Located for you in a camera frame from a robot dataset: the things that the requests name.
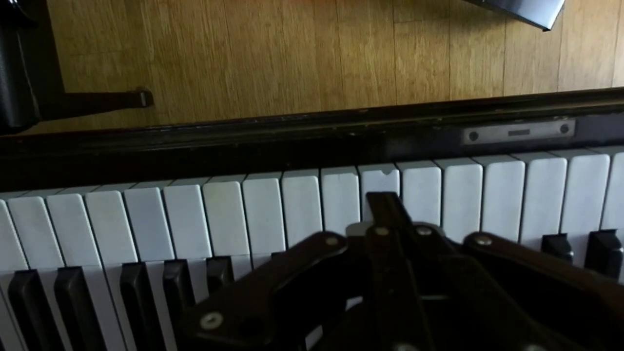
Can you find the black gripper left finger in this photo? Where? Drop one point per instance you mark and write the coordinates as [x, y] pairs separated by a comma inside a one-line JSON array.
[[279, 285]]

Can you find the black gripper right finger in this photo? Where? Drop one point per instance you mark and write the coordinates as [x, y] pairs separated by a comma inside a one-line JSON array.
[[507, 293]]

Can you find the black upright piano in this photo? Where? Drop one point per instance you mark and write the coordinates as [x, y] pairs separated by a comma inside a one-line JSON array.
[[195, 146]]

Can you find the black tufted piano bench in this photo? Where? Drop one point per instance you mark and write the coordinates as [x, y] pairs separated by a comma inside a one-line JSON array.
[[25, 70]]

